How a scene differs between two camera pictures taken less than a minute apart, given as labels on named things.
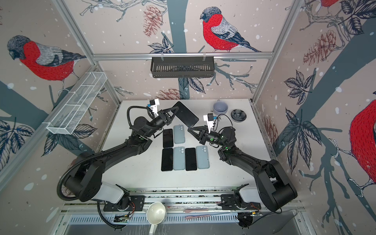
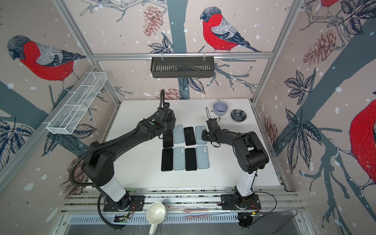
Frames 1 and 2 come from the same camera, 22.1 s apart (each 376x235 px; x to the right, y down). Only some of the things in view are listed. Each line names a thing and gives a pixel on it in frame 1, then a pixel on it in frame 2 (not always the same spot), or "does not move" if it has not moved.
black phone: (168, 139) does not move
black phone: (190, 159) does not move
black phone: (185, 115) to (189, 135)
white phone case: (202, 157) does not move
